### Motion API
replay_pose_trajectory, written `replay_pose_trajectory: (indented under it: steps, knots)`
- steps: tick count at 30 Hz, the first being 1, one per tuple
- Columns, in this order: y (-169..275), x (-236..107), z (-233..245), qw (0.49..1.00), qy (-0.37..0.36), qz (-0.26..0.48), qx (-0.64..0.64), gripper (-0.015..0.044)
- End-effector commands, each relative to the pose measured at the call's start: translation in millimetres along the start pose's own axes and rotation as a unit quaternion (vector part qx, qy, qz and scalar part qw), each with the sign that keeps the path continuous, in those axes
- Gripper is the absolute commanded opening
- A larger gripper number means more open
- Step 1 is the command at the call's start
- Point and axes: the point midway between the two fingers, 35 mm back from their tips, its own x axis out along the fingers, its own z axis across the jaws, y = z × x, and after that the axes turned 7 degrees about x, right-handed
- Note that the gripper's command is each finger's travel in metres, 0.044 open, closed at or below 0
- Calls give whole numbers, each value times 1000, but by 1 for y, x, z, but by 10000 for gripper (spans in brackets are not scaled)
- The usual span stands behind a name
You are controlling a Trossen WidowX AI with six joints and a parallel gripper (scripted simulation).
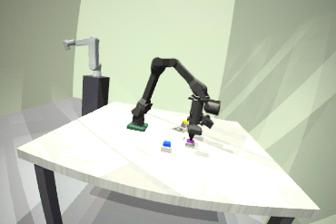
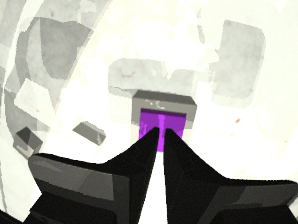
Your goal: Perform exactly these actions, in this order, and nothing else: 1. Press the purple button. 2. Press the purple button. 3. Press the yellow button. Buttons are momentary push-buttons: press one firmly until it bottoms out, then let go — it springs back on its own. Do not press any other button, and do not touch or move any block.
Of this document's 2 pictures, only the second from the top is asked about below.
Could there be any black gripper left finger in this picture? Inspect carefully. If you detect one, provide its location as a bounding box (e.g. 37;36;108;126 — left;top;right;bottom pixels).
28;127;160;224

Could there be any purple button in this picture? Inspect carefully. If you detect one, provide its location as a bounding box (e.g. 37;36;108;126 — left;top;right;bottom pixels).
130;89;198;156

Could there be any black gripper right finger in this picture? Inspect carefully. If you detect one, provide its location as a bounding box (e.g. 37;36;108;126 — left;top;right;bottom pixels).
162;129;298;224

